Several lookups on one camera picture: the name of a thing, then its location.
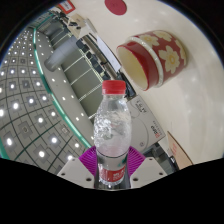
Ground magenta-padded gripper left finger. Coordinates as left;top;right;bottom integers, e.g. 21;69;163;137
56;145;101;190

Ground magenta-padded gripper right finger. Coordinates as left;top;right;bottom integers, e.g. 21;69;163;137
125;145;168;190

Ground clear red-capped water bottle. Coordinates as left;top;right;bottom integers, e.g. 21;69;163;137
93;79;133;187

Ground ceiling lights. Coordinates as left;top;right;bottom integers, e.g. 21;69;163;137
0;26;88;168

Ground black office chairs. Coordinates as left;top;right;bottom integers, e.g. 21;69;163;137
74;38;117;82

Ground red flower-print mug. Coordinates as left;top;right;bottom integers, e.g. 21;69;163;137
115;29;188;92

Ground grey round column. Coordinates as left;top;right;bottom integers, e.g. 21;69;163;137
43;35;80;72

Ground long curved conference desk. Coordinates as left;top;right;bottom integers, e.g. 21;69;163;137
49;13;138;99

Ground white paper sheet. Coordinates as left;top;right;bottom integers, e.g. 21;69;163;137
94;33;123;73

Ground open white box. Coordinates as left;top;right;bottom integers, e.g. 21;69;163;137
68;13;98;40

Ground flat round red coaster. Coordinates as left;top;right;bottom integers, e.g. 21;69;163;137
104;0;128;16

